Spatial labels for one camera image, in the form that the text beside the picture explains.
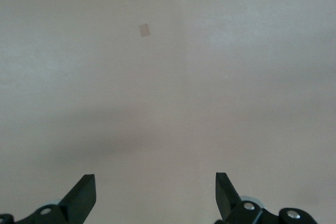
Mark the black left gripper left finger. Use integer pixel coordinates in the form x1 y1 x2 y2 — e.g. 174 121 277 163
0 174 97 224

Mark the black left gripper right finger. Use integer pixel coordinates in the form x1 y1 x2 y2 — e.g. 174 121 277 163
214 172 320 224

